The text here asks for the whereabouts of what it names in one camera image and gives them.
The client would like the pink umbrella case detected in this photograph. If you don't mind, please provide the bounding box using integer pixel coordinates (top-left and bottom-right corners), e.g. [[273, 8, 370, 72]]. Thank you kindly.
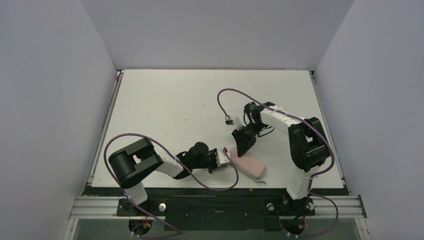
[[229, 147, 267, 185]]

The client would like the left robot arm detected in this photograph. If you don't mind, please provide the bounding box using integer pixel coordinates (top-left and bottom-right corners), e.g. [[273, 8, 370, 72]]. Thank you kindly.
[[107, 138, 231, 206]]

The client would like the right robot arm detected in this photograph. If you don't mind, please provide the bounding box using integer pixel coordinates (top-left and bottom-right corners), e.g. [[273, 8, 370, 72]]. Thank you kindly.
[[231, 102, 334, 200]]

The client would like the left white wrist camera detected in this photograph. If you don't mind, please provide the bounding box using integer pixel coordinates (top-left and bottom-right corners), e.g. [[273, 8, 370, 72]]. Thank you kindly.
[[216, 149, 231, 168]]

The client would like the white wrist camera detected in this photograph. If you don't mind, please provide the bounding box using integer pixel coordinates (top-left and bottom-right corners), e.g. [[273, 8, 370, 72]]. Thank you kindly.
[[224, 115, 242, 126], [216, 149, 231, 168]]

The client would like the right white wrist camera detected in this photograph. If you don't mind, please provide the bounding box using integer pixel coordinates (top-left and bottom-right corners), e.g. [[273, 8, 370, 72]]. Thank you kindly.
[[224, 115, 242, 126]]

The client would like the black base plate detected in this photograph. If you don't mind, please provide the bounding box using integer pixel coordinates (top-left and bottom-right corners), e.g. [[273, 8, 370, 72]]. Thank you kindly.
[[82, 186, 350, 232]]

